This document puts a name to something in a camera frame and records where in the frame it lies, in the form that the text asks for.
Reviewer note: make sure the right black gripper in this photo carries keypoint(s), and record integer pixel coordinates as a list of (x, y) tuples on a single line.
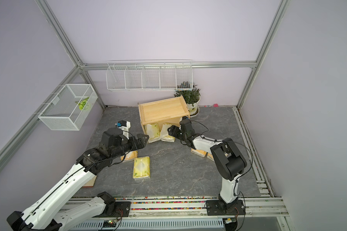
[(173, 129)]

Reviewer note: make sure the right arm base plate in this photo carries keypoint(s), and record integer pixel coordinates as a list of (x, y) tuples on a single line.
[(219, 207)]

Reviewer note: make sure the white wire cube basket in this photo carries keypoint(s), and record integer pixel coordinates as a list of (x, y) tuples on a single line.
[(62, 113)]

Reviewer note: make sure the wooden two-tier shelf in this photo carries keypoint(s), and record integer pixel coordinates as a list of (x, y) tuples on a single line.
[(163, 111)]

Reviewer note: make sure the green circuit board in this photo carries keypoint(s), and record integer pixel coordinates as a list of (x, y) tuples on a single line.
[(109, 224)]

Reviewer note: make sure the orange tissue pack centre-right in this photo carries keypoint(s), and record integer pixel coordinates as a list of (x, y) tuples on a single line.
[(200, 153)]

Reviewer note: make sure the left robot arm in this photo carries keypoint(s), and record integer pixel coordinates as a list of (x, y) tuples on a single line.
[(45, 215)]

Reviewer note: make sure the green tissue pack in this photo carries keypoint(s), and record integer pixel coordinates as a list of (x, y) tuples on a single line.
[(153, 131), (141, 168), (164, 135)]

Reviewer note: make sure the orange tissue pack left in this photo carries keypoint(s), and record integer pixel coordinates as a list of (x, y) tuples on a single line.
[(130, 156)]

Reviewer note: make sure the potted green plant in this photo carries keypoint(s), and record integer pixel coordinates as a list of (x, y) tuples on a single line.
[(191, 96)]

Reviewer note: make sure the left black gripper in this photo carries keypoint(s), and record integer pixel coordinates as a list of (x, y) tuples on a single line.
[(142, 144)]

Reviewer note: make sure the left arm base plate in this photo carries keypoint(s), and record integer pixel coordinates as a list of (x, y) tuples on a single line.
[(117, 210)]

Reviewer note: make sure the beige work glove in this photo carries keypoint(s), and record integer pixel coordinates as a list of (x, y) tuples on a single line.
[(90, 183)]

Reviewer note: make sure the green leaf toy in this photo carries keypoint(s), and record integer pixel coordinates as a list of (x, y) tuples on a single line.
[(83, 104)]

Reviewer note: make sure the long white wire basket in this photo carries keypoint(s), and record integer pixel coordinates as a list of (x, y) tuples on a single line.
[(144, 75)]

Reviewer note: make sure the orange tissue pack far-right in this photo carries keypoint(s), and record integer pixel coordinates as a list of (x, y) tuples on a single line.
[(210, 156)]

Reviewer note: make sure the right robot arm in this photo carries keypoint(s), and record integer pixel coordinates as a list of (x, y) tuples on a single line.
[(229, 160)]

